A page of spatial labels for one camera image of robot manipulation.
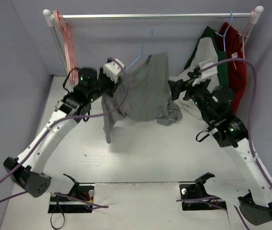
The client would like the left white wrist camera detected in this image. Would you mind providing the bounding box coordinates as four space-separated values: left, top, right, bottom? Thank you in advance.
103 58 125 83

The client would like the grey t shirt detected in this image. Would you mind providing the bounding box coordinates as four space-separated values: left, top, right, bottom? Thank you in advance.
101 52 182 143

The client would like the pink hanger at right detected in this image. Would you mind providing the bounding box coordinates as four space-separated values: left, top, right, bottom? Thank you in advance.
238 10 257 59

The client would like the silver clothes rack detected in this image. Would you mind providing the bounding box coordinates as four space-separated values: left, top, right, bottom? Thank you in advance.
42 5 264 72

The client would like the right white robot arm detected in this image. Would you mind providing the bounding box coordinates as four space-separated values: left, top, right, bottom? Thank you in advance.
168 79 272 226

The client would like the blue hanger with shirts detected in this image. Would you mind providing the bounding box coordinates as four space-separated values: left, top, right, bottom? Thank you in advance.
215 11 234 52

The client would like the red shirt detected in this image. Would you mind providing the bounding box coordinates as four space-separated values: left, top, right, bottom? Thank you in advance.
218 22 247 114

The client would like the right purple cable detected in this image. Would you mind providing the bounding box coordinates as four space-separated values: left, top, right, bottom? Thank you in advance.
175 58 272 230

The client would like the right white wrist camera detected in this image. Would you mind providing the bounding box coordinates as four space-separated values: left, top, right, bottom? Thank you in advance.
192 59 218 86

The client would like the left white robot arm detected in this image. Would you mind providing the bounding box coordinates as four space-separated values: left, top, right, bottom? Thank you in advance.
3 63 125 201

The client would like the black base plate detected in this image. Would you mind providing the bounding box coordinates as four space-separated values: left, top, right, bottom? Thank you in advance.
179 184 227 211
48 184 94 214

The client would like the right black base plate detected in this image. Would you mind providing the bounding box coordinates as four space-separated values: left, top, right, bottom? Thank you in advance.
179 184 227 211

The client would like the light blue wire hanger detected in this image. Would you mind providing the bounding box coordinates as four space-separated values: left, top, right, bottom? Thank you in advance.
125 29 153 71

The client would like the pink plastic hangers bunch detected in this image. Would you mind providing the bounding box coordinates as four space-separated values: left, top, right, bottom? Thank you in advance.
53 10 79 85

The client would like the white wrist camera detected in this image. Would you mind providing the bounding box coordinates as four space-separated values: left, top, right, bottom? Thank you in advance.
103 58 125 83
192 59 218 86

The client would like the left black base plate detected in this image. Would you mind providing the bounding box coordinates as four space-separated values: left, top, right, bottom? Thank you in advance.
48 184 94 214

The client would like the white and green shirt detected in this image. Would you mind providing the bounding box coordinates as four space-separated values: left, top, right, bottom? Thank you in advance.
179 26 229 92

